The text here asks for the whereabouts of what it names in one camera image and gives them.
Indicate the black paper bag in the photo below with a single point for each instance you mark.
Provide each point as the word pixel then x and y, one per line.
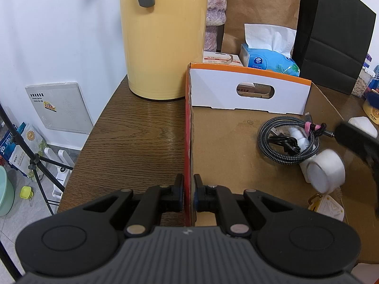
pixel 331 35

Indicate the small white red box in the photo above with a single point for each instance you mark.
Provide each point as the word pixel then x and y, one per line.
pixel 219 59

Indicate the red cardboard box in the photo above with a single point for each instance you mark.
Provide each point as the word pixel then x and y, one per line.
pixel 231 153

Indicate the clear grain container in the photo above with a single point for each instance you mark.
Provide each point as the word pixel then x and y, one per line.
pixel 361 84

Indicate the purple white striped jar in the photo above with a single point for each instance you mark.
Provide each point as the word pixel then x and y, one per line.
pixel 368 60

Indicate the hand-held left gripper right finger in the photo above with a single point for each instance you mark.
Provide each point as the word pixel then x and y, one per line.
pixel 196 192

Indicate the white printed bag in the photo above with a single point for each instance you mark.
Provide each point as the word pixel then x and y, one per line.
pixel 28 142

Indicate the black tripod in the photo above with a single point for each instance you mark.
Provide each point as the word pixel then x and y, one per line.
pixel 35 159

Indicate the white wall panel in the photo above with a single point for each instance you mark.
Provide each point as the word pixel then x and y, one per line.
pixel 68 109

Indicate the yellow bear mug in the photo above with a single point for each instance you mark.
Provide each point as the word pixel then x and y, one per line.
pixel 372 111

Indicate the white power adapter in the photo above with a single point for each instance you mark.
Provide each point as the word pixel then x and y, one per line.
pixel 362 123

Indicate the beige cube charger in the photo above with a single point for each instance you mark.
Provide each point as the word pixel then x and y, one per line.
pixel 328 208

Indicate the blue printed bag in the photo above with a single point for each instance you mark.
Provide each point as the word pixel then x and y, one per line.
pixel 9 151

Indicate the brown paper bag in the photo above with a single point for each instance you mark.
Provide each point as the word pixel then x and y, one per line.
pixel 260 3

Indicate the white floor device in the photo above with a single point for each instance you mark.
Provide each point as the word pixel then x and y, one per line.
pixel 60 174

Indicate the pink mottled vase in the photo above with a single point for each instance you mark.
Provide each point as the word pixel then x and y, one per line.
pixel 214 11

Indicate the blue tissue pack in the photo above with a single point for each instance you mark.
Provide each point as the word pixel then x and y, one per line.
pixel 266 60

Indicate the small yellow cup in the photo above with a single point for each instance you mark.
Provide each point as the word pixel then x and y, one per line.
pixel 26 192

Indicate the white plug charger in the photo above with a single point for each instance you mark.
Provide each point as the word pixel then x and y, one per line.
pixel 302 140

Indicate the white tape roll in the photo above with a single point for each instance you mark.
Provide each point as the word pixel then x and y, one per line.
pixel 328 168

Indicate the light green bucket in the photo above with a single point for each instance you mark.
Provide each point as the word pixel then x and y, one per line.
pixel 6 192

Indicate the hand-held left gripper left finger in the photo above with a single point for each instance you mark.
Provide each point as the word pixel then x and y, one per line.
pixel 179 189

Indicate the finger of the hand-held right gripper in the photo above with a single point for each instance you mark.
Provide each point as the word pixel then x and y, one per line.
pixel 358 142

